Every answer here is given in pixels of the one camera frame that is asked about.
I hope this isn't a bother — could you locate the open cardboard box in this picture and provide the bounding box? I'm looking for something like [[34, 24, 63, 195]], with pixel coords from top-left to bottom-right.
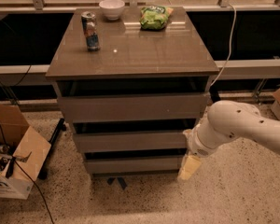
[[0, 105, 50, 200]]

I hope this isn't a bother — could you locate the grey bottom drawer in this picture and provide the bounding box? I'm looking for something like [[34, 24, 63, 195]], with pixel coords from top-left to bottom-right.
[[84, 155, 183, 174]]

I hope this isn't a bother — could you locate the grey top drawer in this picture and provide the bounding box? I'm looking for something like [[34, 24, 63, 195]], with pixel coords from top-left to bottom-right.
[[57, 93, 209, 123]]

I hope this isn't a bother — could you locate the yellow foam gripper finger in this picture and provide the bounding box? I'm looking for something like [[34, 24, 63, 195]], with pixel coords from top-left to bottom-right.
[[177, 154, 202, 181]]

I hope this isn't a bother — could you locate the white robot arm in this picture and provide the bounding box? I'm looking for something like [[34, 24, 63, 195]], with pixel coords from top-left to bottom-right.
[[177, 101, 280, 180]]

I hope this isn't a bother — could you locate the black stand leg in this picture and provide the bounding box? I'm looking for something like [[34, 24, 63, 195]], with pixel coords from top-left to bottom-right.
[[38, 119, 66, 180], [209, 86, 221, 103]]

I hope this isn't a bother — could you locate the blue drink can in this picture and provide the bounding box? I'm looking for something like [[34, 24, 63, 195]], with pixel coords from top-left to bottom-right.
[[81, 11, 100, 51]]

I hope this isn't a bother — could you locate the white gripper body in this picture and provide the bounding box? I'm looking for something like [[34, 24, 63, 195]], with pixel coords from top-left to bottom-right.
[[183, 124, 217, 158]]

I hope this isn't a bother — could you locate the grey drawer cabinet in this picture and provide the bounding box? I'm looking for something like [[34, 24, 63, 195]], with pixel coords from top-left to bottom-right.
[[46, 7, 218, 176]]

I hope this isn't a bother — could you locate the grey drawer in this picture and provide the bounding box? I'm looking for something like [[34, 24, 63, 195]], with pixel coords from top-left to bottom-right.
[[73, 131, 187, 152], [84, 155, 183, 174], [57, 93, 209, 123]]

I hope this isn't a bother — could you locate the black stand leg right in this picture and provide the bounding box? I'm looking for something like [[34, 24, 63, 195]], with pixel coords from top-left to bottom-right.
[[209, 86, 221, 103]]

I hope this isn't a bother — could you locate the black stand leg left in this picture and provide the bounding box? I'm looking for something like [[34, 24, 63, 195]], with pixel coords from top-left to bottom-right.
[[38, 119, 66, 180]]

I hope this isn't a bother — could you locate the grey middle drawer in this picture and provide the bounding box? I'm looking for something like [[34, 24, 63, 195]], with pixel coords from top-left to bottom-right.
[[73, 131, 187, 152]]

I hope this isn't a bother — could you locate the green chip bag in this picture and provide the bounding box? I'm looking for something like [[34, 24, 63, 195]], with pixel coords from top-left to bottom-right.
[[139, 6, 174, 31]]

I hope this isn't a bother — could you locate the white bowl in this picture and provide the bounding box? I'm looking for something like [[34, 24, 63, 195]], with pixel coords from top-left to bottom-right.
[[99, 0, 125, 21]]

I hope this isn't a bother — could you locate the white cable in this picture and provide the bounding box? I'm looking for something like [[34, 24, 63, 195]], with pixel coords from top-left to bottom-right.
[[209, 3, 237, 88]]

